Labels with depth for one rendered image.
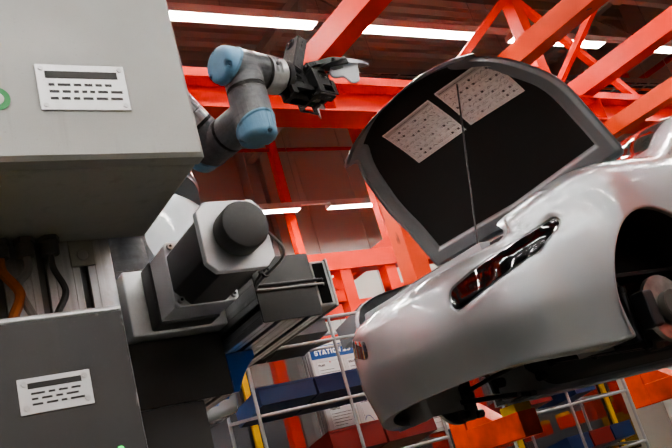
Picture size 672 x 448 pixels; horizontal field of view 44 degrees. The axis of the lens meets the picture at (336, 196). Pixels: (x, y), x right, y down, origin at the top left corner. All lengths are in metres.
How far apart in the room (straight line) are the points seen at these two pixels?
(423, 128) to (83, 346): 4.22
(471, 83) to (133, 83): 3.81
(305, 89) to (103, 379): 1.02
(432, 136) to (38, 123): 4.21
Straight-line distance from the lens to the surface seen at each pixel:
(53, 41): 0.86
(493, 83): 4.56
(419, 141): 4.97
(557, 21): 5.15
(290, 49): 1.76
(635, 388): 7.34
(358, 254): 10.12
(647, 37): 7.58
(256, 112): 1.53
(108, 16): 0.90
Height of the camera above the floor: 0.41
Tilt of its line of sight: 20 degrees up
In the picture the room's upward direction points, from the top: 17 degrees counter-clockwise
